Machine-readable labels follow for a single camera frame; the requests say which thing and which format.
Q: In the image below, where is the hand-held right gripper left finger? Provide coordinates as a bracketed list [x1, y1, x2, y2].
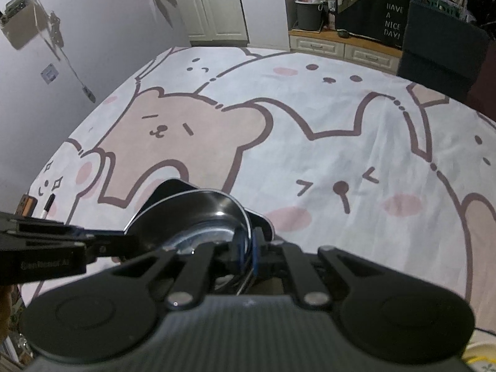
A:
[110, 232, 249, 311]

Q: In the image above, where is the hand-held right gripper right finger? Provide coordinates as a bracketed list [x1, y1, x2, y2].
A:
[250, 229, 374, 309]

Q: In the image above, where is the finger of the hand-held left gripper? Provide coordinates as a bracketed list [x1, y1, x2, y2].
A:
[73, 229, 141, 260]
[0, 211, 84, 243]

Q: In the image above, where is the round steel bowl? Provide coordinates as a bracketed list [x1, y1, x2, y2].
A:
[123, 188, 255, 259]

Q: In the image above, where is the brown rectangular device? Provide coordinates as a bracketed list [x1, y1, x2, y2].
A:
[19, 195, 38, 218]

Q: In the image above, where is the black marker pen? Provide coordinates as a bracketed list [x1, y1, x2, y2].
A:
[42, 193, 57, 221]

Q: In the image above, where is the bear-print tablecloth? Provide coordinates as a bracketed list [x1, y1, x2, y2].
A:
[21, 46, 496, 334]

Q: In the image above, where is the wooden-topped low drawer cabinet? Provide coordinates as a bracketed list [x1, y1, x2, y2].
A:
[288, 28, 403, 75]

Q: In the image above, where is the white kitchen base cabinet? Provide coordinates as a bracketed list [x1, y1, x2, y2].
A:
[170, 0, 249, 46]

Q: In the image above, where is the grey trash bin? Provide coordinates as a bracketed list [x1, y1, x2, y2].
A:
[295, 0, 325, 32]

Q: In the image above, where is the dark blue chair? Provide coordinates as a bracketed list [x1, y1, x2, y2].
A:
[397, 0, 491, 104]

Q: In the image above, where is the black lettered cabinet cloth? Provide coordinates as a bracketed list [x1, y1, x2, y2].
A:
[335, 0, 412, 51]

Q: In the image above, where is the white wall socket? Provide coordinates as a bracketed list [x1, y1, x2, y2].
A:
[41, 63, 60, 85]

